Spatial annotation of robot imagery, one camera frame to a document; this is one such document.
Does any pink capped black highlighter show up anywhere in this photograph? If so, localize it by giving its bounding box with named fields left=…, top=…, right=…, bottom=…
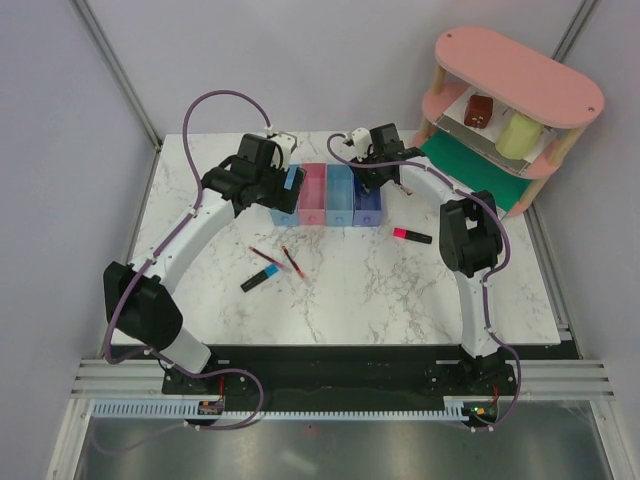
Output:
left=393, top=227, right=433, bottom=244

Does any blue capped black highlighter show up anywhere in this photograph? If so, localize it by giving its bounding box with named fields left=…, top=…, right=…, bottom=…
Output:
left=240, top=264, right=279, bottom=292

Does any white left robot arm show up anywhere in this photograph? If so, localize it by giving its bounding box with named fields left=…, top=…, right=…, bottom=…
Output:
left=103, top=133, right=306, bottom=393

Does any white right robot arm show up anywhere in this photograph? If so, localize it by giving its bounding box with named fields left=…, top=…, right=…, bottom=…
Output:
left=343, top=123, right=510, bottom=358

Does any light blue drawer bin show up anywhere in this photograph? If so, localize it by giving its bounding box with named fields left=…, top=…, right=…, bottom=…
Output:
left=270, top=164, right=306, bottom=227
left=326, top=164, right=354, bottom=227

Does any purple drawer bin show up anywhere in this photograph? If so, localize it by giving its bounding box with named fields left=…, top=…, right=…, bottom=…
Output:
left=352, top=177, right=383, bottom=228

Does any pink drawer bin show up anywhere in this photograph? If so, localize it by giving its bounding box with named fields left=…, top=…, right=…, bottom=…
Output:
left=298, top=163, right=326, bottom=226

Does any white paper sheet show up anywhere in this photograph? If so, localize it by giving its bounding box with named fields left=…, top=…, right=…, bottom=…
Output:
left=437, top=87, right=556, bottom=170

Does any orange capped refill pen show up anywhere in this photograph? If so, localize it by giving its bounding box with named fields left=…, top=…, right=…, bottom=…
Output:
left=281, top=245, right=311, bottom=286

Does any green book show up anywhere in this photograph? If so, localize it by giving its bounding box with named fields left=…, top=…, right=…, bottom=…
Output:
left=420, top=131, right=531, bottom=217

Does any brown box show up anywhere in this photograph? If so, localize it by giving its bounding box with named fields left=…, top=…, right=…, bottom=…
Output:
left=463, top=94, right=494, bottom=129

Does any pink two tier shelf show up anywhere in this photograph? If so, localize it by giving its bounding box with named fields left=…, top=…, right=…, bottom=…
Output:
left=412, top=26, right=605, bottom=214

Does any pale yellow cup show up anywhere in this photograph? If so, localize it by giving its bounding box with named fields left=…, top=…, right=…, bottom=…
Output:
left=495, top=111, right=543, bottom=160

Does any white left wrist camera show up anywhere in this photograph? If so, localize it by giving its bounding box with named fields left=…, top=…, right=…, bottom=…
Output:
left=268, top=132, right=297, bottom=171

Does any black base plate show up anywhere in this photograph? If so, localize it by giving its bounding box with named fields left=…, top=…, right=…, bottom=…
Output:
left=154, top=341, right=579, bottom=411

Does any white cable duct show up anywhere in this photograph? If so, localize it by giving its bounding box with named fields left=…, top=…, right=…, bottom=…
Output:
left=91, top=399, right=469, bottom=421

